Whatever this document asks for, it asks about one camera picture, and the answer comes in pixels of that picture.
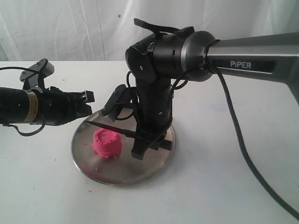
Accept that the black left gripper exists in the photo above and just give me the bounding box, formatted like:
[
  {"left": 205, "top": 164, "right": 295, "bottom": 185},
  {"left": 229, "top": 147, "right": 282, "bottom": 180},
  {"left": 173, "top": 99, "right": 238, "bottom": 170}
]
[{"left": 37, "top": 86, "right": 95, "bottom": 126}]

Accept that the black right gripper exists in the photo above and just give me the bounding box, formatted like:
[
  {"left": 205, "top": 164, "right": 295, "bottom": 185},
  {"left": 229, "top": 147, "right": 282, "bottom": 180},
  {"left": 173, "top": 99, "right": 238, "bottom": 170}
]
[{"left": 131, "top": 93, "right": 172, "bottom": 161}]

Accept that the black knife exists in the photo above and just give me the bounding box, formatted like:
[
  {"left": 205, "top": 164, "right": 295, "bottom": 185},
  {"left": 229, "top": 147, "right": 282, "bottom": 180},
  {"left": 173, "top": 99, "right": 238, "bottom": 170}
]
[{"left": 85, "top": 121, "right": 172, "bottom": 151}]

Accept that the pink clay lump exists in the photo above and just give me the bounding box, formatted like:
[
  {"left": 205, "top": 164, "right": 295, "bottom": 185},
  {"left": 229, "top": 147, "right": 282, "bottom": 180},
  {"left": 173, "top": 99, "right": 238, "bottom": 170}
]
[{"left": 92, "top": 128, "right": 122, "bottom": 158}]

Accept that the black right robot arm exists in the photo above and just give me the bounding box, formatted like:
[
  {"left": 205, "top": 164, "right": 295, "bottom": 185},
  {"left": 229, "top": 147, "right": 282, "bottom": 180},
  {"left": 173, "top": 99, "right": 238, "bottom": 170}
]
[{"left": 125, "top": 27, "right": 299, "bottom": 160}]

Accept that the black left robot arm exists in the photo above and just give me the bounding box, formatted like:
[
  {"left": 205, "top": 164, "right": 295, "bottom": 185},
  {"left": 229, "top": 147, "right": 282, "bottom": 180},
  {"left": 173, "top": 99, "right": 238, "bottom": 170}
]
[{"left": 0, "top": 86, "right": 95, "bottom": 126}]

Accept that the round steel plate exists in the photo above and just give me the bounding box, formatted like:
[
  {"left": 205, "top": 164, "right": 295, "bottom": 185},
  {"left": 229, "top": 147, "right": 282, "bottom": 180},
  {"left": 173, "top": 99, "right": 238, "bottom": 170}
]
[{"left": 71, "top": 111, "right": 176, "bottom": 185}]

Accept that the white backdrop curtain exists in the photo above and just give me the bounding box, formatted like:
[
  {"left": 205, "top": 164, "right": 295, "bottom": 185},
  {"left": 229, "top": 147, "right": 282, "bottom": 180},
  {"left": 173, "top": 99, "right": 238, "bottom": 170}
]
[{"left": 0, "top": 0, "right": 299, "bottom": 61}]

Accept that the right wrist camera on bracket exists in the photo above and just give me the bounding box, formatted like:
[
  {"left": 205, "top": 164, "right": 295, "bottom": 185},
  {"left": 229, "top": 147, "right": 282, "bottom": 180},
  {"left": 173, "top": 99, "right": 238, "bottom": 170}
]
[{"left": 101, "top": 84, "right": 139, "bottom": 122}]

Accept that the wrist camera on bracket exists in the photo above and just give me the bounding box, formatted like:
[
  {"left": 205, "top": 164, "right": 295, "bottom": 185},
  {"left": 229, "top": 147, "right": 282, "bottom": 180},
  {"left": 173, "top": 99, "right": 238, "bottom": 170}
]
[
  {"left": 101, "top": 84, "right": 139, "bottom": 122},
  {"left": 20, "top": 58, "right": 55, "bottom": 91}
]

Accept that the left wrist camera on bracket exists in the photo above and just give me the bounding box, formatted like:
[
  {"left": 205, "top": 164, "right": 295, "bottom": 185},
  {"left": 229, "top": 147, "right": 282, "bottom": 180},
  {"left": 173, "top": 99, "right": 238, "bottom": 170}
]
[{"left": 20, "top": 58, "right": 55, "bottom": 91}]

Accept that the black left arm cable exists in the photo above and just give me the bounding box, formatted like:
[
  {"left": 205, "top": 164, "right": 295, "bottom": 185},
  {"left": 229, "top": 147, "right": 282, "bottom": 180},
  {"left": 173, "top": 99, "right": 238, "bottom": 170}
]
[{"left": 0, "top": 66, "right": 47, "bottom": 137}]

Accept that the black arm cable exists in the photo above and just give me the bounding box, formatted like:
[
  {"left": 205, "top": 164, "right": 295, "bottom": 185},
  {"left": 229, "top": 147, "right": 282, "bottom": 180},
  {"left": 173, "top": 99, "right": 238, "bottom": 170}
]
[
  {"left": 126, "top": 39, "right": 299, "bottom": 224},
  {"left": 0, "top": 66, "right": 47, "bottom": 137}
]

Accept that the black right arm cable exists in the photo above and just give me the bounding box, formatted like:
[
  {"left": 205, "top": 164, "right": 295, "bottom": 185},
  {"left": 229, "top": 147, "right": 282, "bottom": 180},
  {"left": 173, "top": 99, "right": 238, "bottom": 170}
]
[{"left": 126, "top": 39, "right": 299, "bottom": 224}]

